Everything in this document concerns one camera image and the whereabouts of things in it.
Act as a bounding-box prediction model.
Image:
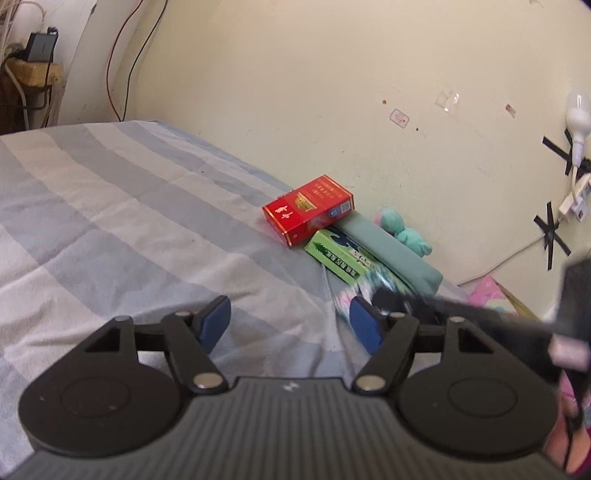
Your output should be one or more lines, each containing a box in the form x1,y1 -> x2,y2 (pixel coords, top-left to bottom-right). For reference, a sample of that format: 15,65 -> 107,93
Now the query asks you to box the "teal fabric pouch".
339,213 -> 444,296

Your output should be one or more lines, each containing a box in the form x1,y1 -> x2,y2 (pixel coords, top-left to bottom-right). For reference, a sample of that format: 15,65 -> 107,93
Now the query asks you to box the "white power strip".
556,173 -> 591,223

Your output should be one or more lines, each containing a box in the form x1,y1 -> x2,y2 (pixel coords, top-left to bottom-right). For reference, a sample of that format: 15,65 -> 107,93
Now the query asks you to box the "teal plush toy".
373,208 -> 435,258

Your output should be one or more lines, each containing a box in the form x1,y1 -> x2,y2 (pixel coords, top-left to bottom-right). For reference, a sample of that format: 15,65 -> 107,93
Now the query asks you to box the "red wire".
106,0 -> 139,121

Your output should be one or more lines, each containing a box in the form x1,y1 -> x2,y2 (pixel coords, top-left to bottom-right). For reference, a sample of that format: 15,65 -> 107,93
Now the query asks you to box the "green cardboard box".
305,227 -> 384,283

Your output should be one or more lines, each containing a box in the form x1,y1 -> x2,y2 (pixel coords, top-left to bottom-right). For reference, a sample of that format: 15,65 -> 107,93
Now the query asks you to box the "pink printed cloth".
466,274 -> 543,320

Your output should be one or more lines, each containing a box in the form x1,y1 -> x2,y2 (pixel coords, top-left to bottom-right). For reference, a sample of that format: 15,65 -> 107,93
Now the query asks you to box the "black tape cross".
542,129 -> 591,177
534,202 -> 572,271

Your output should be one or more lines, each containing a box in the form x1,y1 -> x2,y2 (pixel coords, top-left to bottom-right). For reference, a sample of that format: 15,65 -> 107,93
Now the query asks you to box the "striped blue white bedsheet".
0,120 -> 467,480

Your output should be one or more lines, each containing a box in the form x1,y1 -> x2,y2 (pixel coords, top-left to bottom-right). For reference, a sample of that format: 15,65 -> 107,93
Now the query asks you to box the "white light bulb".
566,91 -> 591,168

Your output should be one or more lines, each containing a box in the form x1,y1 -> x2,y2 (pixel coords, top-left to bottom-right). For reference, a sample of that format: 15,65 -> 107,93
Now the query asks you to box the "clear tape piece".
435,85 -> 460,112

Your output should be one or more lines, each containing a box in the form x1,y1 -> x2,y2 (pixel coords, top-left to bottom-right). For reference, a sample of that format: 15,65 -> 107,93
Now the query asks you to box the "pink patterned clothing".
545,369 -> 591,478

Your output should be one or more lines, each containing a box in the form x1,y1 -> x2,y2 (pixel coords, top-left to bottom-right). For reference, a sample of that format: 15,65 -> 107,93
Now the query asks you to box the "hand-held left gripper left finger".
84,295 -> 232,395

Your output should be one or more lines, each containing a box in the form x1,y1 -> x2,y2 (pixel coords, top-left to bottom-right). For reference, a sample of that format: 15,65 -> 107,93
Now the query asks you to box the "white power cable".
455,222 -> 561,284

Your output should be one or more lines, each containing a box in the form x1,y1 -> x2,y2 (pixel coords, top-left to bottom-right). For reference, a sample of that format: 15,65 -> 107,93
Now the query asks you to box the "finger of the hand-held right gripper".
373,287 -> 557,365

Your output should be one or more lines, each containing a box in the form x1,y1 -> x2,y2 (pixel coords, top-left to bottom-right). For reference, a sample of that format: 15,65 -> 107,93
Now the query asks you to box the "red cigarette box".
262,174 -> 355,248

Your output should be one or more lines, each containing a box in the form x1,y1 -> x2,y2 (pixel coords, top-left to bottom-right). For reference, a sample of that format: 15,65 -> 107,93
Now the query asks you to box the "wooden shelf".
4,60 -> 64,90

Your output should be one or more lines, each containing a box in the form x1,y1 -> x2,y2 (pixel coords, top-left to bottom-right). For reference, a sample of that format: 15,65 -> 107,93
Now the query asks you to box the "black wire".
124,0 -> 168,121

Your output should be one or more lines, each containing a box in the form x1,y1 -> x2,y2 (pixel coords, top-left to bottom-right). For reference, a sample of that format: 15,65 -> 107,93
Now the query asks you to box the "green white patterned packet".
335,268 -> 416,324

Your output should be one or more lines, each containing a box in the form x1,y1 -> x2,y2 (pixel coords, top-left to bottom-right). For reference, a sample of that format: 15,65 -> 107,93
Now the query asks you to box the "black power adapter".
25,27 -> 60,63

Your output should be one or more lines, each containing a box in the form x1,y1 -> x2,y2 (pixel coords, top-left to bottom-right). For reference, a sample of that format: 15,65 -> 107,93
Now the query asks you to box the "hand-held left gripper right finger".
349,298 -> 497,395

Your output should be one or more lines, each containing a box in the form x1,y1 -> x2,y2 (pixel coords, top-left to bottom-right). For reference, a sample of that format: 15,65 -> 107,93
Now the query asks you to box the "dark wooden furniture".
0,69 -> 61,136

